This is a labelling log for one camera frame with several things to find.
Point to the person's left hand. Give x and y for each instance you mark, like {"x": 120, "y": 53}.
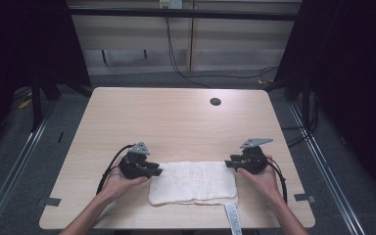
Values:
{"x": 120, "y": 184}

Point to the round black table grommet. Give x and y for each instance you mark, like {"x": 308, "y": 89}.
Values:
{"x": 215, "y": 101}

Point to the white towel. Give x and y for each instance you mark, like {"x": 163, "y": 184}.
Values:
{"x": 192, "y": 184}

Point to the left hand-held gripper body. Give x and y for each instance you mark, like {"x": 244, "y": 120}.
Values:
{"x": 133, "y": 164}

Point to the grey floor tape piece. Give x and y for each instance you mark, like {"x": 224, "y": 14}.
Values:
{"x": 304, "y": 197}
{"x": 49, "y": 202}

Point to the person's right hand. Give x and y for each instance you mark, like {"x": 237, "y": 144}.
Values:
{"x": 262, "y": 182}

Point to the metal floor rail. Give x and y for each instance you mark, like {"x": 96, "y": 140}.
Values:
{"x": 326, "y": 169}
{"x": 11, "y": 173}

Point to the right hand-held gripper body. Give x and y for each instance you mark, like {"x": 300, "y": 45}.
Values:
{"x": 254, "y": 160}

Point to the black horizontal frame bar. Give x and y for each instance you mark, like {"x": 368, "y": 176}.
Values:
{"x": 182, "y": 14}

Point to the black metal stand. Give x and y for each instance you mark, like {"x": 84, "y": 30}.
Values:
{"x": 36, "y": 104}

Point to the black curtain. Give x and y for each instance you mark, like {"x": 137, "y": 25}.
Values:
{"x": 349, "y": 81}
{"x": 23, "y": 45}

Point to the white wall socket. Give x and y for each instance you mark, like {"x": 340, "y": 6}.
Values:
{"x": 170, "y": 3}

